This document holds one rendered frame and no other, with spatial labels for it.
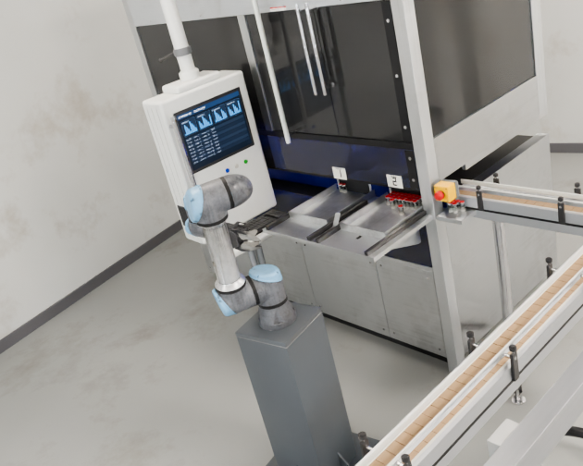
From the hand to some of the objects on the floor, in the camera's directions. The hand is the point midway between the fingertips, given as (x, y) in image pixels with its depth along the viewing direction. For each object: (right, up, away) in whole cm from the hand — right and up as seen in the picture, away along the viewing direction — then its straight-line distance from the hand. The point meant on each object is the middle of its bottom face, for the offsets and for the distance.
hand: (256, 244), depth 253 cm
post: (+96, -64, +75) cm, 137 cm away
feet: (+136, -86, +8) cm, 160 cm away
